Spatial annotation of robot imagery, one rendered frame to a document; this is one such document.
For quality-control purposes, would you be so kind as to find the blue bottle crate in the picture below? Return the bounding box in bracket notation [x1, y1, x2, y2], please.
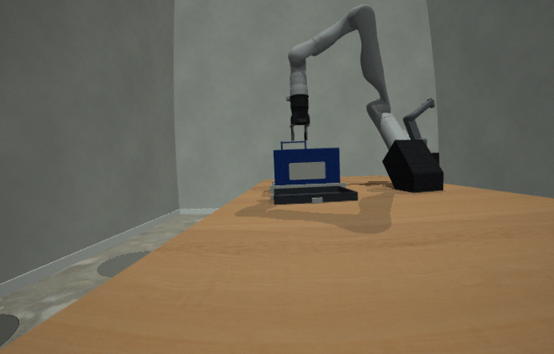
[274, 148, 340, 185]

